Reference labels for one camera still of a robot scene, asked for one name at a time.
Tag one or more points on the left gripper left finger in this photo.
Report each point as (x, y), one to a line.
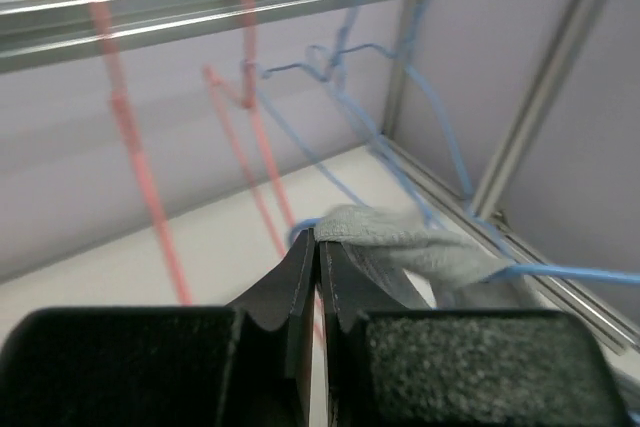
(246, 363)

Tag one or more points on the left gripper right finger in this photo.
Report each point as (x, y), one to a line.
(392, 366)

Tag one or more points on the grey tank top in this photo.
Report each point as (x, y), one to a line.
(386, 246)

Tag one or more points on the blue wire hanger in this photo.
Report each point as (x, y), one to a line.
(328, 129)
(330, 67)
(450, 147)

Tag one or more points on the pink wire hanger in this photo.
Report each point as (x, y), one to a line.
(126, 123)
(221, 93)

